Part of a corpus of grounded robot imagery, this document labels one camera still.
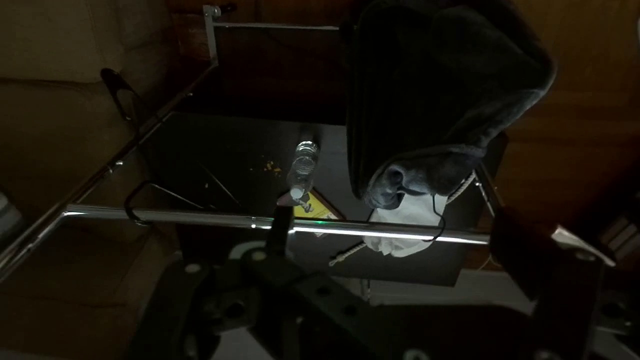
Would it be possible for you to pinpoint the thin black wire hanger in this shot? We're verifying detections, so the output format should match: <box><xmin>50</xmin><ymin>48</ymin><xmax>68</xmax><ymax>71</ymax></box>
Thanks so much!
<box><xmin>122</xmin><ymin>166</ymin><xmax>236</xmax><ymax>229</ymax></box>

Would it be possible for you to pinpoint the white red floral garment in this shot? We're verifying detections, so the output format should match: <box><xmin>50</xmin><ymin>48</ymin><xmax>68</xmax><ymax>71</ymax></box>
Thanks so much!
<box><xmin>361</xmin><ymin>148</ymin><xmax>484</xmax><ymax>261</ymax></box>

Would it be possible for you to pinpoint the clear plastic water bottle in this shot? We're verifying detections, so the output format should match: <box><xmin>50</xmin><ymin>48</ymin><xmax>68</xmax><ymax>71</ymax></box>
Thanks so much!
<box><xmin>285</xmin><ymin>129</ymin><xmax>321</xmax><ymax>213</ymax></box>

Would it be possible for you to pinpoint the dark grey hanging garment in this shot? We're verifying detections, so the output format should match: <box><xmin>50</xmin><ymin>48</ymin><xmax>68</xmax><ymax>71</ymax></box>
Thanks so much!
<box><xmin>338</xmin><ymin>0</ymin><xmax>560</xmax><ymax>210</ymax></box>

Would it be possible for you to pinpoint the brown fabric sofa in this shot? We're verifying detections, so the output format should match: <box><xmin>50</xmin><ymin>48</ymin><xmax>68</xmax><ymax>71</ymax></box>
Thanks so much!
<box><xmin>0</xmin><ymin>0</ymin><xmax>217</xmax><ymax>360</ymax></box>

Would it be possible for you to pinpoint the chrome metal clothes rack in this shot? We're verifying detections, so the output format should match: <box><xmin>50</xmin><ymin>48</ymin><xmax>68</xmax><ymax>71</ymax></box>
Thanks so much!
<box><xmin>0</xmin><ymin>5</ymin><xmax>508</xmax><ymax>271</ymax></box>

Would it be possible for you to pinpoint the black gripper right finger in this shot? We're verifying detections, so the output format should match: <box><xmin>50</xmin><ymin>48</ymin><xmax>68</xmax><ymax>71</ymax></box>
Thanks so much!
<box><xmin>490</xmin><ymin>207</ymin><xmax>563</xmax><ymax>304</ymax></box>

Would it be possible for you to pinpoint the black coat hanger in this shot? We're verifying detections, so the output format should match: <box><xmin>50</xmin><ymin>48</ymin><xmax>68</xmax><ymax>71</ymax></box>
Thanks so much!
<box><xmin>97</xmin><ymin>66</ymin><xmax>145</xmax><ymax>126</ymax></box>

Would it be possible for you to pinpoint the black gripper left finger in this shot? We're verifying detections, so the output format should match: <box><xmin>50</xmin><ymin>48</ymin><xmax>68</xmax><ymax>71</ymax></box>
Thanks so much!
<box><xmin>263</xmin><ymin>203</ymin><xmax>296</xmax><ymax>261</ymax></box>

